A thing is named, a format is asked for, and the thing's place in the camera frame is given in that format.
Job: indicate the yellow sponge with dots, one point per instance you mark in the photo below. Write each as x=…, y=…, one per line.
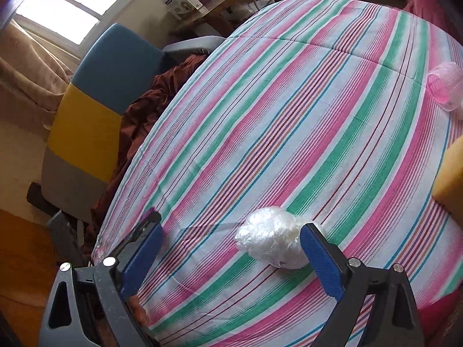
x=452, y=180

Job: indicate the striped tablecloth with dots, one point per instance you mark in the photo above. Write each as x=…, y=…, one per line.
x=289, y=115

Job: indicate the orange fruit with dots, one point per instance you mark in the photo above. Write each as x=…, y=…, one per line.
x=139, y=312

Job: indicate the grey yellow blue armchair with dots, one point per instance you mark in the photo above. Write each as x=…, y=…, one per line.
x=90, y=126

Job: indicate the clear plastic bag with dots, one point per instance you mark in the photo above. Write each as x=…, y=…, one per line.
x=271, y=235

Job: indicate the white appliance box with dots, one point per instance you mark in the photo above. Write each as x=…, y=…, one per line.
x=182, y=3

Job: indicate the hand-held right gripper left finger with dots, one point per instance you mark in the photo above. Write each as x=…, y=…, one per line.
x=141, y=260

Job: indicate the pink plastic cup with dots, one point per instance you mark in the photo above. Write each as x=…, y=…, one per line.
x=443, y=83

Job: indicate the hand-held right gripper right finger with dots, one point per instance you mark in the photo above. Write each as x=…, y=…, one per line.
x=320, y=260

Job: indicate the wooden side shelf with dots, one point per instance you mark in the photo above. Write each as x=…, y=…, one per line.
x=224, y=7

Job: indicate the dark red blanket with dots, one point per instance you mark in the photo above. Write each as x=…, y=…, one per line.
x=144, y=104

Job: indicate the window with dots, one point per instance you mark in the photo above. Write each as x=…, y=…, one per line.
x=65, y=11

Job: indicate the beige patterned curtain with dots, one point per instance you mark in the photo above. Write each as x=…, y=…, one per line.
x=29, y=72

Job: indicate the pink red cloth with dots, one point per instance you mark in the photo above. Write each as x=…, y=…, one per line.
x=427, y=0

